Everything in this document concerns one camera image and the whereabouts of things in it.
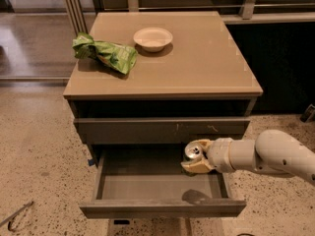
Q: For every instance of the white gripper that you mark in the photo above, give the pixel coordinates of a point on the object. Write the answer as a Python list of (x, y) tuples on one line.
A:
[(219, 154)]

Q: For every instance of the green soda can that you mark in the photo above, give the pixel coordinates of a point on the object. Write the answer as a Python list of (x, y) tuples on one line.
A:
[(193, 151)]

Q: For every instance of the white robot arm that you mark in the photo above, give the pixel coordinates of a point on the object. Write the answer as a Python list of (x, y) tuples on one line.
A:
[(274, 153)]

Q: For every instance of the grey drawer cabinet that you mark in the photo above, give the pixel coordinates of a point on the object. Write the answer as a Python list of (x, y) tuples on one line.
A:
[(200, 73)]

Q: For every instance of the open grey middle drawer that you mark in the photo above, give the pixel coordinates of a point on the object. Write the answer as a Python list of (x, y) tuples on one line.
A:
[(147, 183)]

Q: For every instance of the closed grey top drawer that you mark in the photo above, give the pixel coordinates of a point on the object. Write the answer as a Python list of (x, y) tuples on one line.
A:
[(132, 131)]

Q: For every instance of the blue tape piece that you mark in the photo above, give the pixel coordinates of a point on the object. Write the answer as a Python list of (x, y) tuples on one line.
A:
[(91, 162)]

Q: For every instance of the dark object at right edge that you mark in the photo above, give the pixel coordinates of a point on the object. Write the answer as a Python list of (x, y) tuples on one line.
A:
[(308, 114)]

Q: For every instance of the white paper bowl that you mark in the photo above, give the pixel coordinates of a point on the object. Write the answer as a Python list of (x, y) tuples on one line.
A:
[(153, 39)]

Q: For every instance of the green chip bag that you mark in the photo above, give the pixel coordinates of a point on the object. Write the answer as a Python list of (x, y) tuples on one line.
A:
[(121, 58)]

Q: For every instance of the metal rod on floor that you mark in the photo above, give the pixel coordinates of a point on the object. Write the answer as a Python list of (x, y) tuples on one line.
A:
[(10, 218)]

